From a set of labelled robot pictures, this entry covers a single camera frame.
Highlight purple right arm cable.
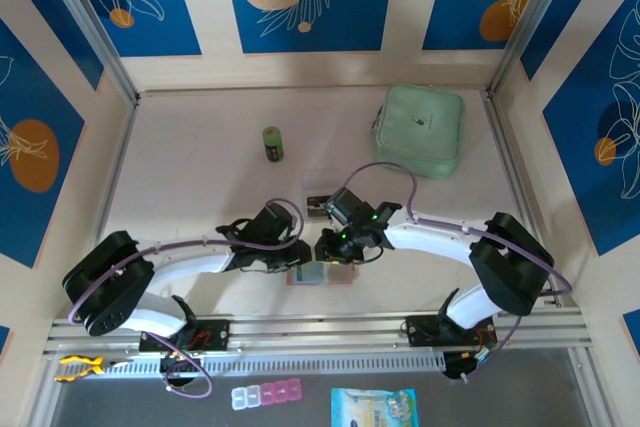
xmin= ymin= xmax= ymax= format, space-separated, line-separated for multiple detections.
xmin=343 ymin=161 xmax=572 ymax=385

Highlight aluminium table side rail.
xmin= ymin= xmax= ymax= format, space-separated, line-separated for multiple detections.
xmin=482 ymin=91 xmax=619 ymax=427

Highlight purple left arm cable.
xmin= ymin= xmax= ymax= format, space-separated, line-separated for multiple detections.
xmin=67 ymin=199 xmax=307 ymax=400

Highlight green cylindrical battery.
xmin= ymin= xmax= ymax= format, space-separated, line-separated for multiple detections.
xmin=261 ymin=125 xmax=287 ymax=166

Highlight grey slotted cable duct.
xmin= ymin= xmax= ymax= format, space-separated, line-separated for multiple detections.
xmin=104 ymin=350 xmax=446 ymax=378

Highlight mint green zip pouch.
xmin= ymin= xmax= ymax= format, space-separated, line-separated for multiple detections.
xmin=369 ymin=84 xmax=467 ymax=181

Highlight black credit card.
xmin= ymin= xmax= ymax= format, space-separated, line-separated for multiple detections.
xmin=305 ymin=193 xmax=332 ymax=219

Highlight clear plastic card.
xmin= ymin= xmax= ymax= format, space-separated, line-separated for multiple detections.
xmin=301 ymin=170 xmax=347 ymax=221

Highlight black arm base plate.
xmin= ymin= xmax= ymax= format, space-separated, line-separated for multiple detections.
xmin=138 ymin=317 xmax=231 ymax=352
xmin=405 ymin=314 xmax=497 ymax=348

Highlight aluminium frame post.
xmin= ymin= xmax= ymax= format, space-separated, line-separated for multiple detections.
xmin=487 ymin=0 xmax=585 ymax=97
xmin=37 ymin=0 xmax=141 ymax=106

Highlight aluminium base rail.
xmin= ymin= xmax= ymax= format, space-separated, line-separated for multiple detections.
xmin=42 ymin=307 xmax=595 ymax=356

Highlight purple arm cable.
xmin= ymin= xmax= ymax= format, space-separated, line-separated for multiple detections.
xmin=343 ymin=161 xmax=572 ymax=385
xmin=67 ymin=199 xmax=307 ymax=400

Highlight white pink pill organizer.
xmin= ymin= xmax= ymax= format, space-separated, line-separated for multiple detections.
xmin=230 ymin=377 xmax=304 ymax=412

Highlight blue snack packet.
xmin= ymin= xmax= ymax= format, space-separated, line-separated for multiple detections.
xmin=330 ymin=386 xmax=419 ymax=427

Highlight tan leather card holder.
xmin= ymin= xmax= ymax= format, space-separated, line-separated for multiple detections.
xmin=287 ymin=262 xmax=359 ymax=289

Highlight yellow handled pliers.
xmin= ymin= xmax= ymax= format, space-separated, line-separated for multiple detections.
xmin=53 ymin=354 xmax=132 ymax=384

